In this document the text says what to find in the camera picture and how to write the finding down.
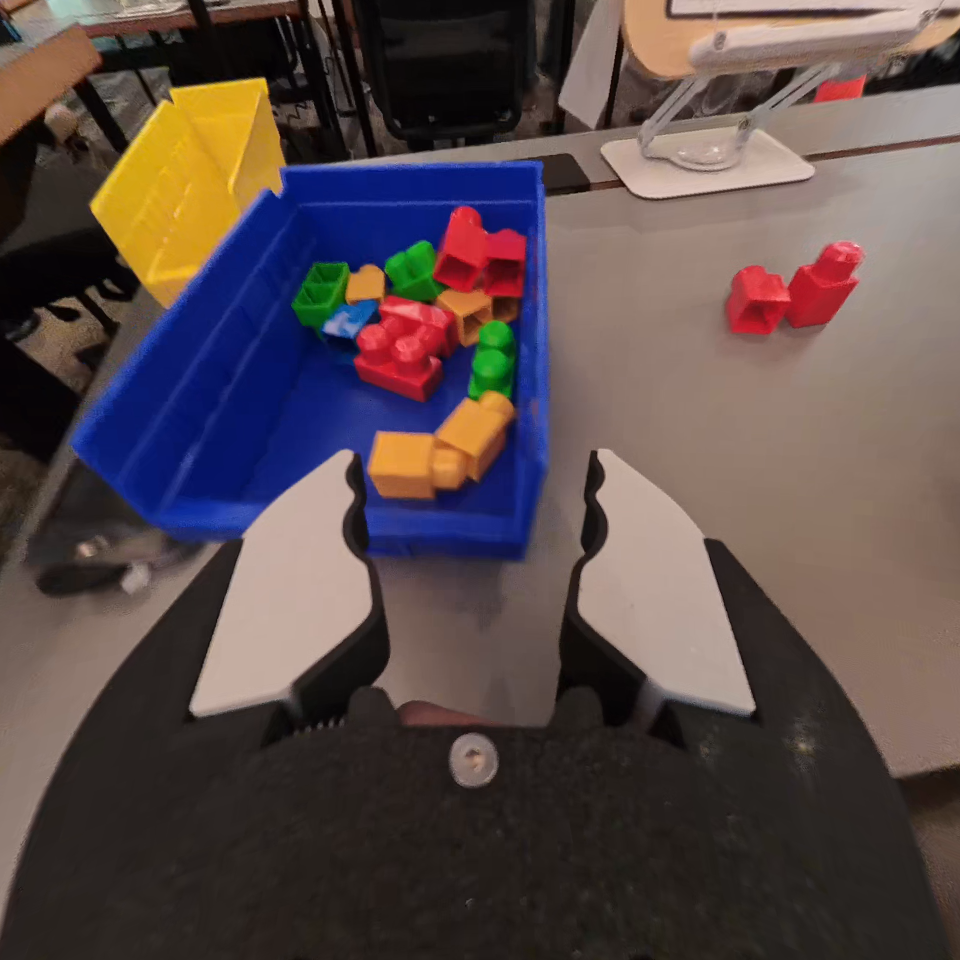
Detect blue plastic bin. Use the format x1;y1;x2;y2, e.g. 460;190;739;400
72;161;549;559

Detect black shoe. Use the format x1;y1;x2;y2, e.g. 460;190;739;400
33;518;196;598

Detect black flat panel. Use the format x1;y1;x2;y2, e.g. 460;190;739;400
537;153;594;196

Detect pile of colourful toy blocks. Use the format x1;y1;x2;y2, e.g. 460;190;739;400
293;206;529;504

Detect yellow plastic bin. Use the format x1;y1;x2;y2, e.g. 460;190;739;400
90;78;286;309

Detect white book stand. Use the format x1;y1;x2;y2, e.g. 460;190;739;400
600;8;960;201

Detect black office chair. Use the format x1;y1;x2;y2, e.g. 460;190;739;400
353;0;564;151

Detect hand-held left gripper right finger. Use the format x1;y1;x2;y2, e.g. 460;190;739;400
557;447;756;723

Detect wooden side table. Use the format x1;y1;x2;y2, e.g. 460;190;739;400
0;0;309;151

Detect printed instruction sheet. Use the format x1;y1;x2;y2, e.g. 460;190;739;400
668;0;931;19

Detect red toy building block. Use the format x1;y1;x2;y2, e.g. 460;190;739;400
725;266;792;336
785;240;865;328

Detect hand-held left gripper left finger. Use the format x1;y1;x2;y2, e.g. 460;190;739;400
191;450;393;720

